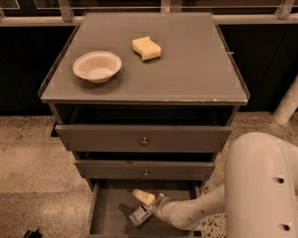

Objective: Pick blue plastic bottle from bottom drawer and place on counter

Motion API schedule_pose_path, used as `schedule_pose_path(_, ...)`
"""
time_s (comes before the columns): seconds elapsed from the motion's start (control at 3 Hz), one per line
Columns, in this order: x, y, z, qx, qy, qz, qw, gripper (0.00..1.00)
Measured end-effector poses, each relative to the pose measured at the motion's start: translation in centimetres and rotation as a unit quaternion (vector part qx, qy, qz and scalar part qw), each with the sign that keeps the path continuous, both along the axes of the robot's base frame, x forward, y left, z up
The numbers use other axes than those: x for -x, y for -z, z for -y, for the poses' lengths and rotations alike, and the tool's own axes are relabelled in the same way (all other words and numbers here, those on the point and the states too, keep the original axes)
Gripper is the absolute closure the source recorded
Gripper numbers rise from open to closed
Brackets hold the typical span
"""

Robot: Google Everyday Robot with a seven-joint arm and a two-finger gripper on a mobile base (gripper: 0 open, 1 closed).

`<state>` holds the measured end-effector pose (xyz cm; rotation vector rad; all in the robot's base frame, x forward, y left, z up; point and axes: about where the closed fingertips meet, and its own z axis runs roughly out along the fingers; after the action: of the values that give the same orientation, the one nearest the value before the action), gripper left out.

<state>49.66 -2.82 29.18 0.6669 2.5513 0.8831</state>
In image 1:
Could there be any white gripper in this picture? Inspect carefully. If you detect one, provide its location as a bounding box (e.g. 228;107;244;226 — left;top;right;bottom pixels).
132;189;206;230

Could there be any clear blue plastic bottle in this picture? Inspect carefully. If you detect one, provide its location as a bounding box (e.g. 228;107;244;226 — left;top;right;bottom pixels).
129;193;163;227

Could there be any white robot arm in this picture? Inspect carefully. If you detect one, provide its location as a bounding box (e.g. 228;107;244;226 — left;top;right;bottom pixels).
133;132;298;238

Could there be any grey bottom drawer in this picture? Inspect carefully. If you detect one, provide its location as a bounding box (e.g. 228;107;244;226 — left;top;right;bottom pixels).
86;179;205;238

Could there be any grey drawer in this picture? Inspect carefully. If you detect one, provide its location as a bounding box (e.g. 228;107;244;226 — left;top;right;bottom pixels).
86;179;205;238
56;124;230;153
75;160;215;180

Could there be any grey middle drawer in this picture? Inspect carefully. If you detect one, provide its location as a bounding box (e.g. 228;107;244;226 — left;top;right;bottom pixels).
75;160;215;180

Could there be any grey top drawer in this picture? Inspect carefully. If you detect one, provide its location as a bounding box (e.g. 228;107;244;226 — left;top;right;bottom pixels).
56;124;230;153

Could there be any grey drawer cabinet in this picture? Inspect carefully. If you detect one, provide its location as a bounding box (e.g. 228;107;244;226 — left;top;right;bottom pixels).
38;11;250;238

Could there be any black object on floor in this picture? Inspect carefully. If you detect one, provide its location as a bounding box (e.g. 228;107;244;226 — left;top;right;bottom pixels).
23;229;42;238

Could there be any white paper bowl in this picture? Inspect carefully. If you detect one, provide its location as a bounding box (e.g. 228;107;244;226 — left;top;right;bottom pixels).
73;52;122;83

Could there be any yellow sponge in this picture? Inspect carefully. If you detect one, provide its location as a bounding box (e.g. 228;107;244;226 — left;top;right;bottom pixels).
132;37;162;61

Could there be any white cylindrical post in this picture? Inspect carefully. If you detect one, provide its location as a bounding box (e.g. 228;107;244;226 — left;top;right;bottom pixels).
272;74;298;125

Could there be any metal railing frame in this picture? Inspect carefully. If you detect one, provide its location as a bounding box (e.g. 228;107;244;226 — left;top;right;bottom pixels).
0;0;298;27

